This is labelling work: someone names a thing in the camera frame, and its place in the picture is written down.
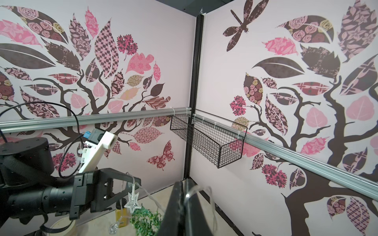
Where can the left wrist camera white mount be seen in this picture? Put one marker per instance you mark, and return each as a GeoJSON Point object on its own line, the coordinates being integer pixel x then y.
{"type": "Point", "coordinates": [98, 141]}

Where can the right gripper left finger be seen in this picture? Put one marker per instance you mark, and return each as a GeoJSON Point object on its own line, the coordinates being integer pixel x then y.
{"type": "Point", "coordinates": [173, 220]}

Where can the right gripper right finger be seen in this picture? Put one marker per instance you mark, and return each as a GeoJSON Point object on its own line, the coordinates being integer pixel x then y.
{"type": "Point", "coordinates": [194, 218]}

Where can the black wire basket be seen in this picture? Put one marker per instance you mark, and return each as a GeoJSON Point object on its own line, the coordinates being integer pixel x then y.
{"type": "Point", "coordinates": [221, 142]}

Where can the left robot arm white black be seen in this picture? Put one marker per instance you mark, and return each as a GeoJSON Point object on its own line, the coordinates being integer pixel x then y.
{"type": "Point", "coordinates": [28, 189]}

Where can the yellow jar with black lid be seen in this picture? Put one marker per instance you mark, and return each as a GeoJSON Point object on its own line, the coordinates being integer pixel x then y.
{"type": "Point", "coordinates": [122, 213]}

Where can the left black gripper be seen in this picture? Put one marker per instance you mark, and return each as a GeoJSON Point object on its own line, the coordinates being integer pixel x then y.
{"type": "Point", "coordinates": [94, 191]}

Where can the small green christmas tree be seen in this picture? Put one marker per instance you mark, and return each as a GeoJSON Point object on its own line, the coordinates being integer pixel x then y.
{"type": "Point", "coordinates": [145, 222]}

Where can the beige round lid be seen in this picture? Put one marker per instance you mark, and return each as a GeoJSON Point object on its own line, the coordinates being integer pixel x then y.
{"type": "Point", "coordinates": [70, 231]}

